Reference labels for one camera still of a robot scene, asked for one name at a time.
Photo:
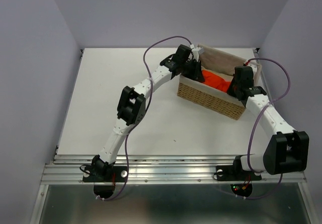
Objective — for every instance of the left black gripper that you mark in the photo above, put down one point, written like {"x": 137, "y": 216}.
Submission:
{"x": 196, "y": 75}

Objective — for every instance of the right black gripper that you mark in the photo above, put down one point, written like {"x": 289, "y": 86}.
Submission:
{"x": 230, "y": 91}

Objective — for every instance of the orange t shirt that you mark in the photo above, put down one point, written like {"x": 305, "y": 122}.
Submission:
{"x": 214, "y": 81}

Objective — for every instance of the wicker basket with liner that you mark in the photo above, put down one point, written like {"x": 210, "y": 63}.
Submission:
{"x": 220, "y": 62}

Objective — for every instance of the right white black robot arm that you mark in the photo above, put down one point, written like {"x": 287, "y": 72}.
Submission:
{"x": 287, "y": 149}

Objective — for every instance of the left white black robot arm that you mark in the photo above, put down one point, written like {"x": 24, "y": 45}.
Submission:
{"x": 132, "y": 105}

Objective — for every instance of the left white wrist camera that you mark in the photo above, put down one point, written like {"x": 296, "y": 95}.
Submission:
{"x": 196, "y": 51}

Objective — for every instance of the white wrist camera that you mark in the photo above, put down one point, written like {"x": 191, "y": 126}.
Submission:
{"x": 196, "y": 51}
{"x": 253, "y": 64}

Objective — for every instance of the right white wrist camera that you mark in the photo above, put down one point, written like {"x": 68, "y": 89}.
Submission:
{"x": 253, "y": 64}

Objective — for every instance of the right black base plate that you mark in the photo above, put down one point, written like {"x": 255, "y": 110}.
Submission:
{"x": 227, "y": 173}

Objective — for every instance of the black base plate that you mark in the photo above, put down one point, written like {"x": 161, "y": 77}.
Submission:
{"x": 227, "y": 173}
{"x": 118, "y": 174}

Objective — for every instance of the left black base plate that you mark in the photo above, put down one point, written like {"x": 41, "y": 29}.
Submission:
{"x": 118, "y": 174}

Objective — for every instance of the aluminium mounting rail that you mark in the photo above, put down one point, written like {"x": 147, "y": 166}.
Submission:
{"x": 64, "y": 169}

